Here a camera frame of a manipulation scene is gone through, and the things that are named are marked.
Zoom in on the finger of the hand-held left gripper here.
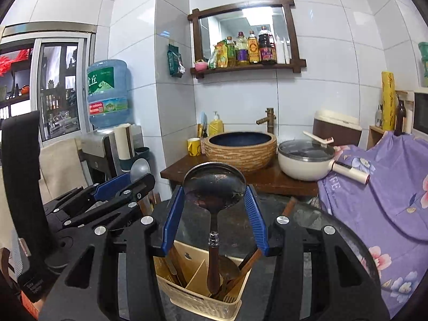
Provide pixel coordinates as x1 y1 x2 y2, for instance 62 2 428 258
43 173 132 217
62 173 156 233

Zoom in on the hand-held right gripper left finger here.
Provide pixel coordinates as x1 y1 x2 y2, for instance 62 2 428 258
38 185 186 321

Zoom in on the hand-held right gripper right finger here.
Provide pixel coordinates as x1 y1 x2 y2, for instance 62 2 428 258
243 187 391 321

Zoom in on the silver metal spoon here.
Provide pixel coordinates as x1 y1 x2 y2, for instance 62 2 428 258
219 256 240 283
130 158 151 183

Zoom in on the dark metal ladle wooden handle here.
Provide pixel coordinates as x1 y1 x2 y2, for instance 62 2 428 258
183 162 247 298

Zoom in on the wooden fork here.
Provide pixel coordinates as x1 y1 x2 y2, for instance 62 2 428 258
214 282 236 303

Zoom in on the cream perforated utensil holder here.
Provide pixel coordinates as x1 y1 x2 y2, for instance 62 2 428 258
154 239 252 320

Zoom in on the grey water dispenser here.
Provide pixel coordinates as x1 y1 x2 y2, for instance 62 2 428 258
80 124 144 188

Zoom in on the dark green container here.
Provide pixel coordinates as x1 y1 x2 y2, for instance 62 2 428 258
117 146 150 176

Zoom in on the dark wooden counter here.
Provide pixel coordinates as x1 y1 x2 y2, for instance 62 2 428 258
160 155 320 198

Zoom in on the cream roll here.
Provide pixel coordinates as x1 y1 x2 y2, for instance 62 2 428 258
114 123 135 160

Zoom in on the woven pattern wash basin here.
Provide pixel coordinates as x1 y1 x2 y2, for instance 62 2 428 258
204 131 278 174

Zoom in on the white pan with glass lid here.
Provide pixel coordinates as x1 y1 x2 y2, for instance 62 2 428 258
277 139 371 185

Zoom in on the yellow mug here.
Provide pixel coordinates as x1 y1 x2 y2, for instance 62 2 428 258
187 137 202 157

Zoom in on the blue water cooler bottle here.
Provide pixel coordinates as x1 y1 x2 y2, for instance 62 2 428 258
86 59 131 131

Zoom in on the bronze bamboo style faucet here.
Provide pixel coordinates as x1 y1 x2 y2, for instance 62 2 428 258
256 108 277 134

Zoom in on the white rice paddle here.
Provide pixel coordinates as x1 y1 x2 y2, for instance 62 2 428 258
303 130 335 146

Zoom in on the yellow soap pump bottle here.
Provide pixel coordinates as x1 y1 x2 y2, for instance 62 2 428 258
209 111 224 136

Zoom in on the window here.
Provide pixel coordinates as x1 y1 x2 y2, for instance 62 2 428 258
0 23 97 148

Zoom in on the white and brown rice cooker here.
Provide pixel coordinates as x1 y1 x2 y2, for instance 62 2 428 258
312 109 363 148

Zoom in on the purple floral cloth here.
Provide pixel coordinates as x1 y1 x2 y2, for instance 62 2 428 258
316 130 428 315

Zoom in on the red decoration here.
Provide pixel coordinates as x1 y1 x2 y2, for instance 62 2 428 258
0 48 34 77

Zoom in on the green hanging packet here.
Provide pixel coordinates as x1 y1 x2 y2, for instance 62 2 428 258
167 43 186 78

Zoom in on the small wooden shelf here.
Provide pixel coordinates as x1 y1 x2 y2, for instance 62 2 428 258
366 124 385 151

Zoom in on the wooden framed mirror shelf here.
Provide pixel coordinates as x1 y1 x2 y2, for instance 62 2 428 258
187 0 307 79

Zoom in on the yellow seasoning packet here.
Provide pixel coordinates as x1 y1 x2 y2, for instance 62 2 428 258
217 40 228 68

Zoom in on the green label oil bottle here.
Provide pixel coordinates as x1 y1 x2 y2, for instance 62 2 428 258
226 36 237 67

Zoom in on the yellow cooking oil bottle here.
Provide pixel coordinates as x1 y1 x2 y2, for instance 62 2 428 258
236 31 250 65

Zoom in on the amber sauce bottle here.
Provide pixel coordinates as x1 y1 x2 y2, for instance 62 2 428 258
247 30 261 63

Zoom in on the dark soy sauce bottle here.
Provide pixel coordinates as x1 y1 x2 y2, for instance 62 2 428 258
258 26 277 65

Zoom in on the brown glass bottle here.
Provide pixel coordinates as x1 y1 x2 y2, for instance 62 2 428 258
394 94 407 137

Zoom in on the yellow roll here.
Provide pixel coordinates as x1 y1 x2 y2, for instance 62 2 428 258
381 70 396 131

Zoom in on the white microwave oven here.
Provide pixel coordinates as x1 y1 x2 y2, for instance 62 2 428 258
412 87 428 137

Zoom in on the green object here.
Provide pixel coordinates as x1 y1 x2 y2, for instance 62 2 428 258
418 42 428 87

